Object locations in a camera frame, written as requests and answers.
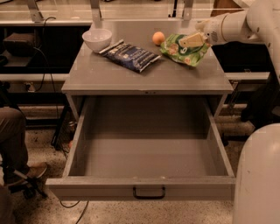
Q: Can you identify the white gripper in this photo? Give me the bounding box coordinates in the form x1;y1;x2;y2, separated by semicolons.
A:
178;16;224;47

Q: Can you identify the green rice chip bag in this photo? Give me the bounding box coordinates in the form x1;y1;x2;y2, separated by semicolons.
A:
160;34;210;67

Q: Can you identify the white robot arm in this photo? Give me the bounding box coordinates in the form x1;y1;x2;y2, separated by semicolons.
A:
197;0;280;224

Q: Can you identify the dark blue chip bag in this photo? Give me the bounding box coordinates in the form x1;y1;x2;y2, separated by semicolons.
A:
99;39;160;73

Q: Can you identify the grey cabinet counter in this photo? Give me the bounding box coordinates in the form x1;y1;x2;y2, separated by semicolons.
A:
62;19;233;117

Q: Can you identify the grey open drawer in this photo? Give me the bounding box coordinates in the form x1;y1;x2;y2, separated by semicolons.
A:
46;95;235;200

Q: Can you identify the orange fruit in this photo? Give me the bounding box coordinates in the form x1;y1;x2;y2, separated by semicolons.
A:
152;31;165;46

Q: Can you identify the white bowl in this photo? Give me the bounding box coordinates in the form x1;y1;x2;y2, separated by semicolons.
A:
82;28;112;53

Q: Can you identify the dark box on shelf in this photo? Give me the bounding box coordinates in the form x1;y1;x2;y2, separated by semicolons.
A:
3;32;35;57

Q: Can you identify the brown shoe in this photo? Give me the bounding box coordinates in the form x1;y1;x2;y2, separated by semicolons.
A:
4;162;47;186

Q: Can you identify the seated person's leg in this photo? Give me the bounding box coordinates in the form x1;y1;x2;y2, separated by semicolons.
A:
0;108;29;173

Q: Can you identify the black office chair base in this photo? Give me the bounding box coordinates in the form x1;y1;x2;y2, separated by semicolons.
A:
0;163;49;200

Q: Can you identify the black cable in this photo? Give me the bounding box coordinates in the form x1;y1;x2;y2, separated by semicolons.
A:
32;17;90;224

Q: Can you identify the black drawer handle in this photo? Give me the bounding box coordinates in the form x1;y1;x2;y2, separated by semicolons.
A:
132;187;165;200

